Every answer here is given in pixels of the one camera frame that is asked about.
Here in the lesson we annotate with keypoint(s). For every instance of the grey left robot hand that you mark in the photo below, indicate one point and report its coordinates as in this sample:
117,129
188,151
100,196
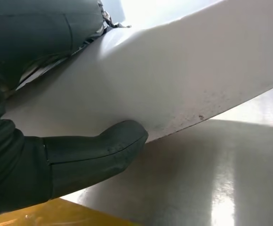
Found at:
32,31

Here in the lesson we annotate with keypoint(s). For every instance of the stainless steel workbench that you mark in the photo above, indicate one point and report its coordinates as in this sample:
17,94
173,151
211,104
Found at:
185,174

